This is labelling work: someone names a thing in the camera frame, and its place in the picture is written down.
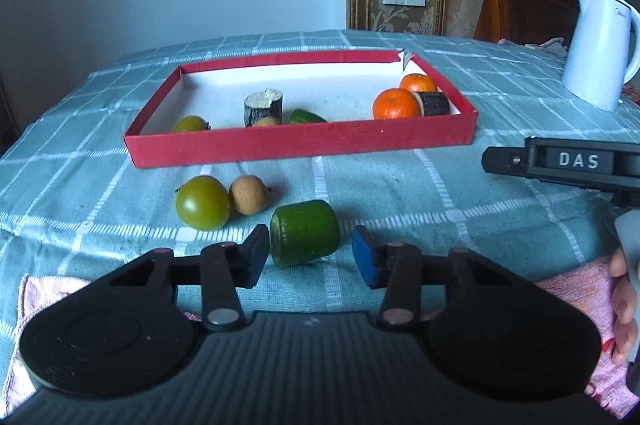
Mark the lying dark sugarcane piece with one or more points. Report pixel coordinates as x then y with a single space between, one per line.
434 104

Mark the person's right hand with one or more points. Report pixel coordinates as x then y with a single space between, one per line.
624 310

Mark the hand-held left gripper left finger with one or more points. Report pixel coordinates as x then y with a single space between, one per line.
257 255

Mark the red cardboard tray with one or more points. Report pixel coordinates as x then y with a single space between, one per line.
300 146

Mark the green tomato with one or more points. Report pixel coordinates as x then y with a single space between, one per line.
190 124
202 203

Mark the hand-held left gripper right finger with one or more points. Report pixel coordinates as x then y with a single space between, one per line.
364 255

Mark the green cucumber piece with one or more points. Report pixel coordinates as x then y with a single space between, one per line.
305 232
305 117

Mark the upright dark sugarcane piece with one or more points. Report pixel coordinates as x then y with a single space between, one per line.
262 105

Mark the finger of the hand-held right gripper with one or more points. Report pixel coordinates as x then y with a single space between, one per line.
502 161

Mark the brown longan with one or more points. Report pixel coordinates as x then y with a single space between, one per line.
248 195
266 121

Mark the pink towel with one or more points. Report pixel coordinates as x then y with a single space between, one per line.
575 290

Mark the white electric kettle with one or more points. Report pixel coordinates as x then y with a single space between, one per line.
595 55

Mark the orange mandarin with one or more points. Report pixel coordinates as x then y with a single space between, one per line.
419 82
395 104

